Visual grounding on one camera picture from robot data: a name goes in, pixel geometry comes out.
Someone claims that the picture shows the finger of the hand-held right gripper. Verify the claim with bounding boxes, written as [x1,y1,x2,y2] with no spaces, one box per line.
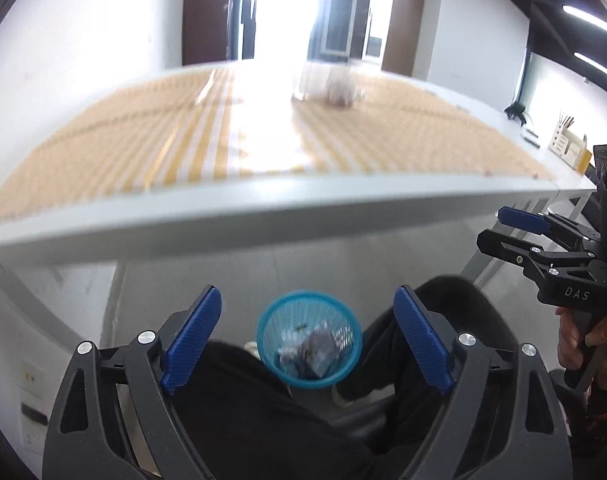
[497,206,603,256]
[476,229,598,282]

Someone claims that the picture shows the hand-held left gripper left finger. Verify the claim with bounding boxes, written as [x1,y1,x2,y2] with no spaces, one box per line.
[42,285,223,480]

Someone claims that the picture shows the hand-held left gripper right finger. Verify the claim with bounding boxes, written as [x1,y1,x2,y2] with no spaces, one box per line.
[393,285,572,480]

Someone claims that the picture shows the blue mesh waste basket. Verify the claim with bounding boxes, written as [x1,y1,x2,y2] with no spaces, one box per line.
[256,290,364,391]

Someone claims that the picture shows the brown wrapper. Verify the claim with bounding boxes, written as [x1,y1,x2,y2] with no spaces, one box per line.
[298,332,335,377]

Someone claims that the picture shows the clear plastic bag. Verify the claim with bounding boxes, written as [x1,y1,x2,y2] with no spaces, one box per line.
[290,59,368,110]

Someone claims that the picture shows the person's right forearm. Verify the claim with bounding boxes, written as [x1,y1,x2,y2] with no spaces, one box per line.
[583,385,607,461]

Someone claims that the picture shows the person's right hand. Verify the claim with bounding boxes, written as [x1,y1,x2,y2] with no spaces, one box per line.
[556,306,607,392]

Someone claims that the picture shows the person's right leg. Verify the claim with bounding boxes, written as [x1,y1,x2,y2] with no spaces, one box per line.
[331,275,515,408]

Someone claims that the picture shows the white desk organizer with pens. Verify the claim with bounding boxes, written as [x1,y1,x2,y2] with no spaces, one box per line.
[548,109,587,167]

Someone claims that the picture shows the person's legs black trousers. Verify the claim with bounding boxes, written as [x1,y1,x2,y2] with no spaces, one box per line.
[172,339,401,480]

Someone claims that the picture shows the ceiling strip light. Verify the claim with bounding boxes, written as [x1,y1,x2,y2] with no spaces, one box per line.
[573,51,607,87]
[562,4,607,39]

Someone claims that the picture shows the yellow checked tablecloth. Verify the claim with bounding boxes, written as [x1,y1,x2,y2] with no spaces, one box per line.
[0,66,557,226]

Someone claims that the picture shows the brown cabinet with glass doors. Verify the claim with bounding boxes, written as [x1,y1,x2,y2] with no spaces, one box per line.
[321,0,430,79]

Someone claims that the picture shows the glass balcony door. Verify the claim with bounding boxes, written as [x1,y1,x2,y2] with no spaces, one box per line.
[241,0,324,63]

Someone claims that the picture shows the dark brown wardrobe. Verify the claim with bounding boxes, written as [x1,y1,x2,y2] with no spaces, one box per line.
[181,0,245,67]

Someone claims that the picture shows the white wall socket plate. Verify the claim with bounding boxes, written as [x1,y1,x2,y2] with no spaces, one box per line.
[22,426,48,455]
[20,362,45,387]

